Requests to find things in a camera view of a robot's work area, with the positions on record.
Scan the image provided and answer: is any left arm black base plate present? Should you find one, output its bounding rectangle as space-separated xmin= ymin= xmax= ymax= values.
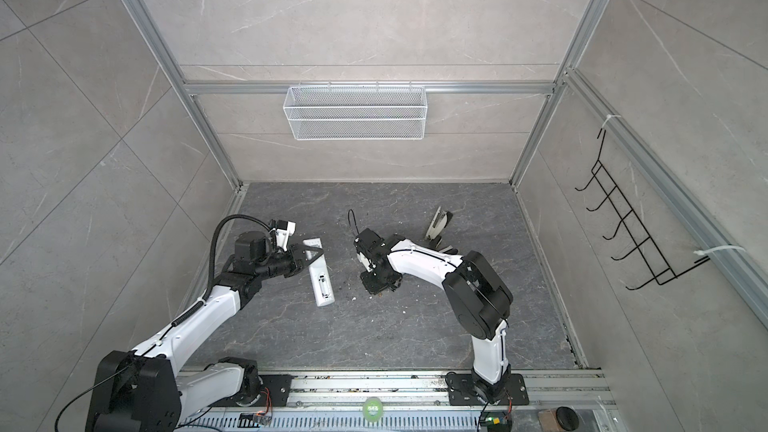
xmin=236 ymin=374 xmax=293 ymax=409

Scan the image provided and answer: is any green round sticker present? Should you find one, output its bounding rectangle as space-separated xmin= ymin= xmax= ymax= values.
xmin=362 ymin=397 xmax=384 ymax=423

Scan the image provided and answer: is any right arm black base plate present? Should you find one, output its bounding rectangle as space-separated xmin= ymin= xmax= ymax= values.
xmin=444 ymin=372 xmax=530 ymax=406

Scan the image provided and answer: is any black wire hook rack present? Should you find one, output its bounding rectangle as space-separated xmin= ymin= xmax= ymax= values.
xmin=574 ymin=129 xmax=711 ymax=291

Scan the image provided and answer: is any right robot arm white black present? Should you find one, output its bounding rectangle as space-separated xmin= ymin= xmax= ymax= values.
xmin=354 ymin=229 xmax=513 ymax=404

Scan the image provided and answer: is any white wire mesh basket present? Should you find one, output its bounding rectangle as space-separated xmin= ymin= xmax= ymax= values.
xmin=283 ymin=85 xmax=428 ymax=141

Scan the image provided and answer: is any aluminium mounting rail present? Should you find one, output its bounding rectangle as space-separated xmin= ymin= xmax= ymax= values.
xmin=260 ymin=369 xmax=618 ymax=413

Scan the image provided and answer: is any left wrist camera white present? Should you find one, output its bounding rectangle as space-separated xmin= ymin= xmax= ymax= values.
xmin=270 ymin=220 xmax=296 ymax=252

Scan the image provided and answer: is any black stapler base piece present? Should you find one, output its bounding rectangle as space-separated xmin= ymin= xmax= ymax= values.
xmin=439 ymin=246 xmax=458 ymax=255

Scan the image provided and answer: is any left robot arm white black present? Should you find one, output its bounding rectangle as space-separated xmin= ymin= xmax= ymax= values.
xmin=85 ymin=231 xmax=324 ymax=431

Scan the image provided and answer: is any white remote control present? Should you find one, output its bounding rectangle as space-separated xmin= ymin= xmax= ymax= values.
xmin=303 ymin=238 xmax=335 ymax=307

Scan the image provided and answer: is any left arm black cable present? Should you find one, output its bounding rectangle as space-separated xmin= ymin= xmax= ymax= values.
xmin=203 ymin=214 xmax=274 ymax=307

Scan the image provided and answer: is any green circuit board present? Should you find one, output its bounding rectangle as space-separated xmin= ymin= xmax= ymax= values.
xmin=476 ymin=413 xmax=513 ymax=432

